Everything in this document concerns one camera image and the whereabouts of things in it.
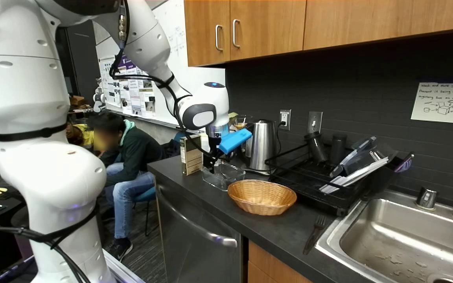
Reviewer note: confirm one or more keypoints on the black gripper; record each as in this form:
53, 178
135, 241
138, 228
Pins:
215, 146

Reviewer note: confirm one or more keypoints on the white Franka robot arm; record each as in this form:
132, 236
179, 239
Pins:
42, 173

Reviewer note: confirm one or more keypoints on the woven wicker basket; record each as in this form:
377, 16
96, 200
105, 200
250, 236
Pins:
261, 197

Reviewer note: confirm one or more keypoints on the rectangular glass container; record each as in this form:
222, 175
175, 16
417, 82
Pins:
231, 181

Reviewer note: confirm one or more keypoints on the small brown tea box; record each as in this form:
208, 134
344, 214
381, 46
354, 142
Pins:
190, 157

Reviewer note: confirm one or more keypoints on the stainless steel electric kettle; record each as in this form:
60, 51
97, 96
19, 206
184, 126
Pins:
261, 150

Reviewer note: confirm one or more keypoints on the blue chair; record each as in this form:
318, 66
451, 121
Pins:
146, 194

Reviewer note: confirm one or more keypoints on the stainless steel dishwasher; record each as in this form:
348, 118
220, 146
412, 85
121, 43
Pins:
195, 246

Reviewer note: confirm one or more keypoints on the person in dark hoodie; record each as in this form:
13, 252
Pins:
132, 151

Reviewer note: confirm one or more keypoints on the black dish drying rack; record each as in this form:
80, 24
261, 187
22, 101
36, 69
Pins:
310, 181

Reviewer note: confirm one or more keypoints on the black cup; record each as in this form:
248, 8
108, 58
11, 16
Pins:
315, 146

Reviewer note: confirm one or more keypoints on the large white whiteboard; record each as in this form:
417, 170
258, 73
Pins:
132, 99

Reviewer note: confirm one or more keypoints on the wooden lower cabinet door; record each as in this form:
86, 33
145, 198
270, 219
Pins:
270, 268

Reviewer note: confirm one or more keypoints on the wooden cabinet door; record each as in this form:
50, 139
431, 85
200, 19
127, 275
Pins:
267, 25
204, 32
388, 18
270, 268

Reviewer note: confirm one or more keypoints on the person in yellow shirt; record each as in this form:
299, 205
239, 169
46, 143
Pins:
86, 139

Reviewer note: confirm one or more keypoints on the wooden upper cabinet door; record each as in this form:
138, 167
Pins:
267, 25
388, 18
204, 32

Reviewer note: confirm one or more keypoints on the purple rimmed lid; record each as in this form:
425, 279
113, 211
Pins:
404, 164

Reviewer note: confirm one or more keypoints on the stainless steel sink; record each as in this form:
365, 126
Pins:
409, 241

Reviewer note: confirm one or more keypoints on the small chrome sink fitting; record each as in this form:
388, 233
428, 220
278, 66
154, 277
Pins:
428, 197

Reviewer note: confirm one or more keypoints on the handwritten white paper note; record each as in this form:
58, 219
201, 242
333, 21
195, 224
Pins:
444, 102

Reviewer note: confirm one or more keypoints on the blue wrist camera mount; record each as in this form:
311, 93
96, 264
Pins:
234, 140

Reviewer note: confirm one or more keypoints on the white wall outlet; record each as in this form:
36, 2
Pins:
285, 120

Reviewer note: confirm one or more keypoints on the grey wall switch plate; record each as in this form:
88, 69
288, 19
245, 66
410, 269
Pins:
315, 121

